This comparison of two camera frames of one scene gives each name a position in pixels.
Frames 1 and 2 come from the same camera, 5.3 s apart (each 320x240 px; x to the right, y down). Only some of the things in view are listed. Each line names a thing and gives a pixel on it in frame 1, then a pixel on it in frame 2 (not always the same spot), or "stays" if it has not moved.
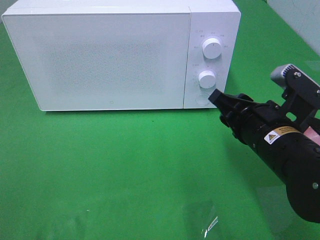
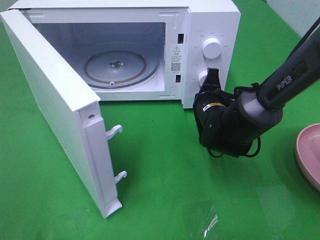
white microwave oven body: (107, 55) stays
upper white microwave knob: (211, 48) stays
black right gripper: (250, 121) to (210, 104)
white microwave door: (97, 61) to (71, 110)
